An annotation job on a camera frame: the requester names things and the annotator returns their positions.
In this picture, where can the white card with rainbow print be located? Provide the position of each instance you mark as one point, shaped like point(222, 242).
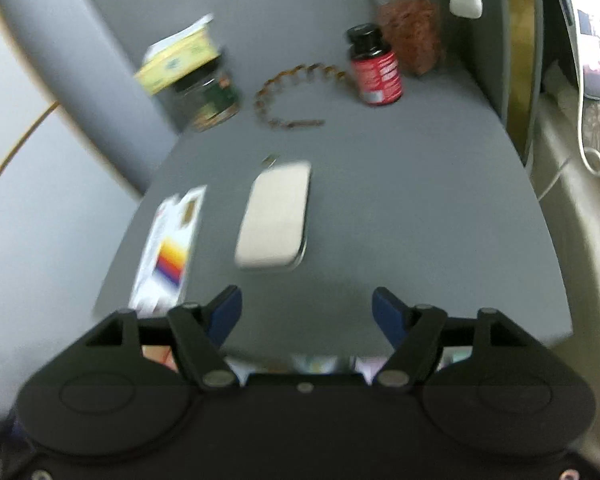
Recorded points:
point(167, 255)

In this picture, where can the clear jar with black lid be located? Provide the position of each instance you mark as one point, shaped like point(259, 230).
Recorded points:
point(210, 97)

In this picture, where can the brown wavy headband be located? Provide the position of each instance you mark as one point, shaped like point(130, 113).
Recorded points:
point(267, 105)

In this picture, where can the red supplement bottle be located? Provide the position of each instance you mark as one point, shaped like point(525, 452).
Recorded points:
point(377, 72)

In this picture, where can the grey upholstered nightstand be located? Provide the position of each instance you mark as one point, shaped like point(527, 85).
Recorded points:
point(405, 185)

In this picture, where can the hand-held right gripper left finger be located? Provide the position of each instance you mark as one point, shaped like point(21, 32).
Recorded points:
point(227, 310)

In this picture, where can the white oblong case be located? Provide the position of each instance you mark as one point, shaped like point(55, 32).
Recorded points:
point(275, 215)

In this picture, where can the clear bag of red berries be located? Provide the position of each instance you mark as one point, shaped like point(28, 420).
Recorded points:
point(412, 30)

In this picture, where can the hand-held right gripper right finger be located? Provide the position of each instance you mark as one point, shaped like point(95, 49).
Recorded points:
point(387, 312)

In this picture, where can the grey headboard with gold trim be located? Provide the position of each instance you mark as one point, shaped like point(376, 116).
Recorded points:
point(517, 60)

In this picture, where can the yellow tissue box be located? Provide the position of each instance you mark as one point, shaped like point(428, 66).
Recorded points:
point(175, 62)

